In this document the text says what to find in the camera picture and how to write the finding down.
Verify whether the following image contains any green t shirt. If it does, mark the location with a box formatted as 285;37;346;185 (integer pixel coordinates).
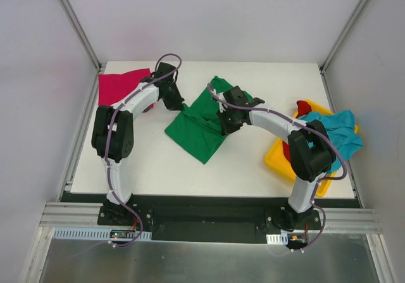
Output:
165;88;227;164

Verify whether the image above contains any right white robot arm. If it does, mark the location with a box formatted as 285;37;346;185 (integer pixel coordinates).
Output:
213;86;337;232

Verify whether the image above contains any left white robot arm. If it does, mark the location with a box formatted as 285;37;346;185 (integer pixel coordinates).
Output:
91;61;184;225

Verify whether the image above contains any folded magenta t shirt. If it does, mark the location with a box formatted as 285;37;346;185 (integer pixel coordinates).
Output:
98;68;151;106

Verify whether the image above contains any yellow plastic tray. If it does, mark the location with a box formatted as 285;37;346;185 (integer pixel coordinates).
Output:
264;99;359;183

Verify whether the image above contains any red t shirt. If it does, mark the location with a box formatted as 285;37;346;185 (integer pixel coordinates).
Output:
282;100;312;162

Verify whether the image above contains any teal t shirt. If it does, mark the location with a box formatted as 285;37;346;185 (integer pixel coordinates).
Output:
299;110;363;161

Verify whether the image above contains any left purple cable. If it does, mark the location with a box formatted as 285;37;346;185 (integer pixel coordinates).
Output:
104;53;183;249

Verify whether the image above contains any left aluminium frame post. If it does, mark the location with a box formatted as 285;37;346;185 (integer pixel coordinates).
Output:
47;0;103;72

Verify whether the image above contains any aluminium frame post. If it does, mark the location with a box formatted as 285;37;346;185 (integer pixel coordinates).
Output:
319;0;383;73
47;0;103;72

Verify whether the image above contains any right aluminium frame post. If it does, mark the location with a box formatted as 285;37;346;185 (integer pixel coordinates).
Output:
319;0;383;73

